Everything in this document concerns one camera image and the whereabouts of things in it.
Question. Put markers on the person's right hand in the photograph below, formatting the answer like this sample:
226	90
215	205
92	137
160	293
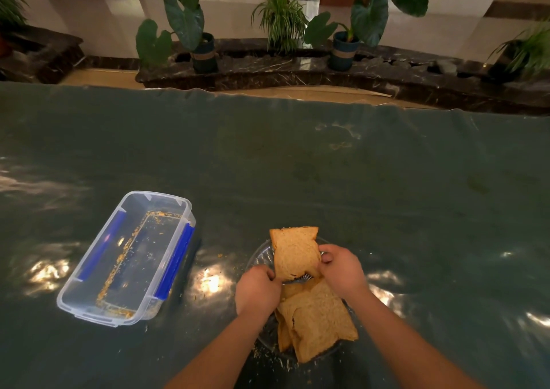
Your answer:
343	270

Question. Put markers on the person's left hand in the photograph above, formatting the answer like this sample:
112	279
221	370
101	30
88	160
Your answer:
257	290

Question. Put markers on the person's left thumb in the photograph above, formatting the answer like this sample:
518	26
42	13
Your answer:
270	274

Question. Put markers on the person's right thumb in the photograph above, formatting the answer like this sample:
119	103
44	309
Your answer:
326	256

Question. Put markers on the brown bread slice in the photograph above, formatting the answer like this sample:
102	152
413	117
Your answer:
294	251
322	322
294	290
283	335

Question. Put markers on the person's right forearm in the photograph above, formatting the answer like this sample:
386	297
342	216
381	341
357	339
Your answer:
408	345

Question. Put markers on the person's left forearm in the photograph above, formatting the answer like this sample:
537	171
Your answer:
215	354

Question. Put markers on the clear glass plate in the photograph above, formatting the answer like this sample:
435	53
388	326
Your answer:
263	257

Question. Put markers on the green plastic table cover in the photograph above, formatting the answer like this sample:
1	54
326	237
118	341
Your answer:
343	178

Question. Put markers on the clear plastic box, blue clips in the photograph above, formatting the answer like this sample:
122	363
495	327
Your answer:
129	264

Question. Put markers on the long dark marble planter ledge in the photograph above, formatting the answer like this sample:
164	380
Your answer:
300	72

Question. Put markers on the dark blue plant pot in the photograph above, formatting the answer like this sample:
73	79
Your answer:
343	53
205	55

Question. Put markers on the striped spider plant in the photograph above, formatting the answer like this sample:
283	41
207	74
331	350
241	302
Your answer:
281	19
530	51

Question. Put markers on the large-leaf green plant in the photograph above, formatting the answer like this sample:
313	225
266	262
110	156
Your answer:
369	14
182	14

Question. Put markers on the short dark marble planter ledge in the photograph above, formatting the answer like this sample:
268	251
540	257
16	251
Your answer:
43	55

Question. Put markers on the green leafy plant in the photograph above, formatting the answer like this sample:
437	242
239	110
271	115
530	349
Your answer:
9	10

